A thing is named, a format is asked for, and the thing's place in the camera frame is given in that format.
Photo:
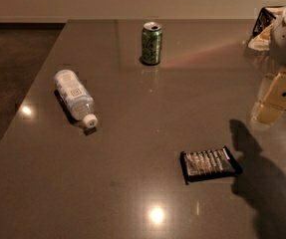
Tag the black wire basket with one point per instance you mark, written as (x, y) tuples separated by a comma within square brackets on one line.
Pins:
[(266, 17)]

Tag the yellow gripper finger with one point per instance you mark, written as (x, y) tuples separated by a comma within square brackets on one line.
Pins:
[(262, 41), (271, 99)]

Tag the clear plastic water bottle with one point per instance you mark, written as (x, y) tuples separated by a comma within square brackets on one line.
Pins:
[(78, 101)]

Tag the green soda can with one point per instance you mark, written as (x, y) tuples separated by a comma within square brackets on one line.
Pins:
[(151, 43)]

